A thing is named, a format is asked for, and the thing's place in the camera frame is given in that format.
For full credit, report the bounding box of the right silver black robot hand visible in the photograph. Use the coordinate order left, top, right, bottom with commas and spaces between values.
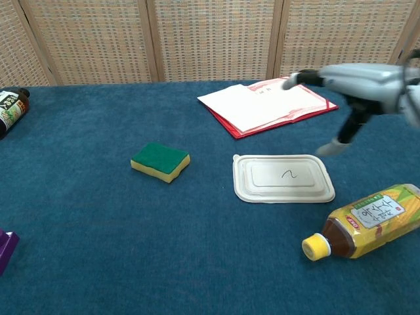
282, 64, 420, 157

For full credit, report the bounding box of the green yellow sponge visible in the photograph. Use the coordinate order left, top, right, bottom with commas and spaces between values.
130, 142, 191, 184

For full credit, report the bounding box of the red certificate folder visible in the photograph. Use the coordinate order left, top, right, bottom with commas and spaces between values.
209, 77, 339, 140

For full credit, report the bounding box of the white paper sheet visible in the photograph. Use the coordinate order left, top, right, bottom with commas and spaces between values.
196, 84, 296, 133

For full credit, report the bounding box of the yellow label tea bottle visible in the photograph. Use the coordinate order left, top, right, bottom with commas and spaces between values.
301, 183, 420, 262

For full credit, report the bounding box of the woven bamboo folding screen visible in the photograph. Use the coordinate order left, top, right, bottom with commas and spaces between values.
0, 0, 420, 87

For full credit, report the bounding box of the dark sauce bottle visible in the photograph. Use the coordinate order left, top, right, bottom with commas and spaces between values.
0, 87, 31, 140

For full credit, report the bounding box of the purple toy block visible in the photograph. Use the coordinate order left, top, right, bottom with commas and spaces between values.
0, 228, 20, 276

